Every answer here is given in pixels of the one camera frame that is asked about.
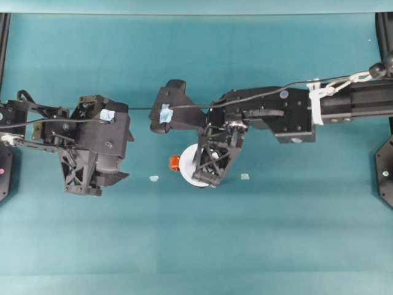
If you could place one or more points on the white paper cup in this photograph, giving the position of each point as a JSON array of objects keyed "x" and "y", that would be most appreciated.
[{"x": 187, "y": 166}]

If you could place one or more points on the black frame post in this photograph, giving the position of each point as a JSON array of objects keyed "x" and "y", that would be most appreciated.
[
  {"x": 3, "y": 46},
  {"x": 385, "y": 33}
]

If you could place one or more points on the blue-green table cloth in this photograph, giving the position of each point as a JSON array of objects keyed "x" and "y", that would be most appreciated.
[{"x": 196, "y": 239}]

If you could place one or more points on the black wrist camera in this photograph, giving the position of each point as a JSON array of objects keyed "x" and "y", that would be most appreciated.
[
  {"x": 184, "y": 113},
  {"x": 101, "y": 135}
]

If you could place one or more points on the small white paper scrap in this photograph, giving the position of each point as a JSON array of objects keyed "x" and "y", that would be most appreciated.
[
  {"x": 154, "y": 178},
  {"x": 244, "y": 176}
]

